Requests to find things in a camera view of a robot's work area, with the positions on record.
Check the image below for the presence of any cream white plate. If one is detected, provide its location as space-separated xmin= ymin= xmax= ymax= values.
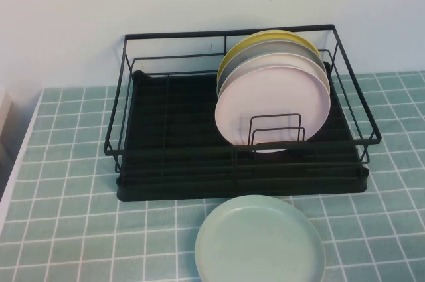
xmin=217 ymin=52 xmax=331 ymax=99

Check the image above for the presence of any light green plate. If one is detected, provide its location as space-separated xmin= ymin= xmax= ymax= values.
xmin=194 ymin=194 xmax=327 ymax=282

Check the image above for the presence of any grey plate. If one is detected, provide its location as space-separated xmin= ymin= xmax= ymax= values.
xmin=216 ymin=38 xmax=325 ymax=97

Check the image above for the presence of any black plastic drip tray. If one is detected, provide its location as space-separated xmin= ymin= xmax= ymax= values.
xmin=116 ymin=61 xmax=370 ymax=202

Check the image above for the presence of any pink plate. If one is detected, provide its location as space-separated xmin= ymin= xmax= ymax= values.
xmin=214 ymin=65 xmax=331 ymax=154

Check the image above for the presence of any green checked tablecloth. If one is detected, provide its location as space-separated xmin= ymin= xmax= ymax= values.
xmin=0 ymin=71 xmax=425 ymax=282

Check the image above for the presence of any yellow plate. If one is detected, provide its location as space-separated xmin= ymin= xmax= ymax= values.
xmin=216 ymin=29 xmax=322 ymax=86

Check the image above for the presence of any black wire dish rack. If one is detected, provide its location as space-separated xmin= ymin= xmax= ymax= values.
xmin=104 ymin=23 xmax=381 ymax=175

